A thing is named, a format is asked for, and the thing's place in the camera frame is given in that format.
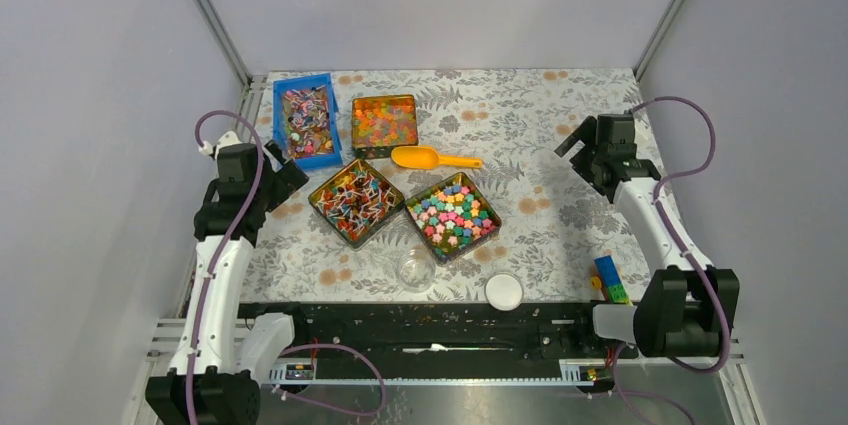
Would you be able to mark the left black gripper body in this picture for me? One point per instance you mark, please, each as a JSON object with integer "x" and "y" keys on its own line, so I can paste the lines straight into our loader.
{"x": 276, "y": 186}

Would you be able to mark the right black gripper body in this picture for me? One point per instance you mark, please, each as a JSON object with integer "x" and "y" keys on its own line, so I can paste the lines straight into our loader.
{"x": 584, "y": 163}

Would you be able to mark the orange plastic scoop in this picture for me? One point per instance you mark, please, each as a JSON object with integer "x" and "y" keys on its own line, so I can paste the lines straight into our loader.
{"x": 427, "y": 158}

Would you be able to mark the clear plastic jar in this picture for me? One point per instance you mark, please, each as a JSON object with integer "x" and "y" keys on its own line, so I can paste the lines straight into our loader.
{"x": 416, "y": 270}

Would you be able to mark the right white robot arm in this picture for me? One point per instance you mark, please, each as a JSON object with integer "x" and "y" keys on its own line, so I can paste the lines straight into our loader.
{"x": 688, "y": 308}

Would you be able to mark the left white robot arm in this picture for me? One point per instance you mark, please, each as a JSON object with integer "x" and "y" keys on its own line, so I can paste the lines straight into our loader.
{"x": 212, "y": 377}

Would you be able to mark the tin of star candies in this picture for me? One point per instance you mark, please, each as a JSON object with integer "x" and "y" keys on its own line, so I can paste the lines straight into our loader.
{"x": 452, "y": 217}

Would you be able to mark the blue plastic candy bin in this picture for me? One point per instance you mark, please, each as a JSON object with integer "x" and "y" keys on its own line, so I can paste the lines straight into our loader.
{"x": 305, "y": 121}

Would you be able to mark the tin of lollipops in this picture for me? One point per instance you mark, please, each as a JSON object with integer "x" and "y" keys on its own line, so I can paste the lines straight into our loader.
{"x": 357, "y": 202}

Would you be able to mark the colourful toy block stack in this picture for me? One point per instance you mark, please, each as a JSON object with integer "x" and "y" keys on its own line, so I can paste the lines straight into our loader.
{"x": 605, "y": 279}

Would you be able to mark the tin of orange gummies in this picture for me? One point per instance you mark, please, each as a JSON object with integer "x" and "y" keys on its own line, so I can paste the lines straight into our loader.
{"x": 383, "y": 123}

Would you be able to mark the floral table mat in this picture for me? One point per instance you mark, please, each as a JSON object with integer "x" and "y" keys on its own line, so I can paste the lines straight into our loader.
{"x": 554, "y": 224}

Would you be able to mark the white jar lid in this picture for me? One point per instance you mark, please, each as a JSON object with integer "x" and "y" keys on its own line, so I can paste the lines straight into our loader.
{"x": 503, "y": 291}

